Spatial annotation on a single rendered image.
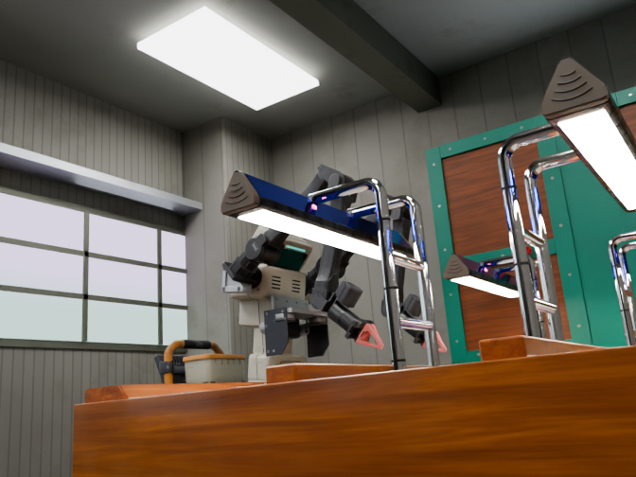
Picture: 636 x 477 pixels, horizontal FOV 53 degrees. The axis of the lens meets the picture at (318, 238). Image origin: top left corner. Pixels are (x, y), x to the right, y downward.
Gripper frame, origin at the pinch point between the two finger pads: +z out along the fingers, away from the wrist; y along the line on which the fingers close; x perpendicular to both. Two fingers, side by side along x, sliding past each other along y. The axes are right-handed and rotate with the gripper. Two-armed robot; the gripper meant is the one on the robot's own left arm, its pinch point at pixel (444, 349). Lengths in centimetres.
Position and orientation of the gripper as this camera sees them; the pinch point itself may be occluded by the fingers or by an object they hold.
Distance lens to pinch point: 226.3
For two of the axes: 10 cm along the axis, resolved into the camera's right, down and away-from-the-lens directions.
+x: -4.8, 8.6, 1.6
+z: 6.7, 4.8, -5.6
